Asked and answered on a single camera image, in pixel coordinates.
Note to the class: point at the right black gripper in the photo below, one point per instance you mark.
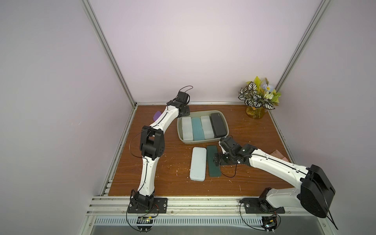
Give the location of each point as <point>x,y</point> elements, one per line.
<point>224,158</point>

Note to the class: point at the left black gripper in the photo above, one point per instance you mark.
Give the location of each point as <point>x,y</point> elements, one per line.
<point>188,111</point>

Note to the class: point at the frosted clear pencil case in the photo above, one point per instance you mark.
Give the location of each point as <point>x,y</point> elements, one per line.
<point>207,127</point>
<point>187,129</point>

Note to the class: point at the dark green pencil case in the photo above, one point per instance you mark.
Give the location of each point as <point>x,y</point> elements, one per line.
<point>214,170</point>

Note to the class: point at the grey-green plastic storage box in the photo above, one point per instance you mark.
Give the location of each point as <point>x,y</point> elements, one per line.
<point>199,114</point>

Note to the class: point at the teal ribbed pencil case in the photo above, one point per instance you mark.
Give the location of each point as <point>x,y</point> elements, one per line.
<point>198,132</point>

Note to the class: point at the dark grey pencil case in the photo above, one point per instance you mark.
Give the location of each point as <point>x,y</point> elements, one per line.
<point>218,125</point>

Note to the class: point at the pale blue white pencil case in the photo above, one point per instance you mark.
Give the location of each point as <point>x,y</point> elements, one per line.
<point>198,164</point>

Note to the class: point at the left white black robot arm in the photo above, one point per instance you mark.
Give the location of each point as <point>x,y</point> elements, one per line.
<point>152,147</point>

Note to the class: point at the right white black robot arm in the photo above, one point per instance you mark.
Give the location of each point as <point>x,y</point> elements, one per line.
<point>311,188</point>

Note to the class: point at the artificial flower plant in vase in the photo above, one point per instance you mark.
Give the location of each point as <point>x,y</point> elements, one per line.
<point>260,97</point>

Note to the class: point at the right small circuit board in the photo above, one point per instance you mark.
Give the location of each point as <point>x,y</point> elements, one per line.
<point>269,224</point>

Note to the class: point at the small circuit board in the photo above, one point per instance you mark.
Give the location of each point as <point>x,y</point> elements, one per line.
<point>269,224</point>
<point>144,223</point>

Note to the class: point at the left small circuit board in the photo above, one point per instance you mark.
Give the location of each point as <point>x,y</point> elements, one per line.
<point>144,223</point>

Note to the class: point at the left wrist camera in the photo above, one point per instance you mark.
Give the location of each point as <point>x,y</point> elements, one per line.
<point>183,97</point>

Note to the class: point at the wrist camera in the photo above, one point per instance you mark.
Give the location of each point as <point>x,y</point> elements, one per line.
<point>227,144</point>
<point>183,97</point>

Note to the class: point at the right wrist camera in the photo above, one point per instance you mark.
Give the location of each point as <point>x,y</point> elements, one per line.
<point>227,144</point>

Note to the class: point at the purple trowel pink handle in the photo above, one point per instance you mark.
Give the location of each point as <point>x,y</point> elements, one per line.
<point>157,115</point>

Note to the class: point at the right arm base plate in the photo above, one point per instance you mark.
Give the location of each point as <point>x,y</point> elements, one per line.
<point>260,206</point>

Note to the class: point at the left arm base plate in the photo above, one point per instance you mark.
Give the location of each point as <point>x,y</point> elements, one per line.
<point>155,205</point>

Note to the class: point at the left aluminium corner post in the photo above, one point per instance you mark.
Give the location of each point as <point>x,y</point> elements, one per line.
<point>107,49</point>

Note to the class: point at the aluminium corner post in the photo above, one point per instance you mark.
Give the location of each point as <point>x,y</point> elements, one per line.
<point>107,49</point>
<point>313,24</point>

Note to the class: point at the aluminium front rail frame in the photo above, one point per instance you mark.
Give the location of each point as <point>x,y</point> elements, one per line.
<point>107,214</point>

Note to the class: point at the right aluminium corner post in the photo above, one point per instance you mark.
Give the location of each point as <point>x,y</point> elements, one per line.
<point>313,24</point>

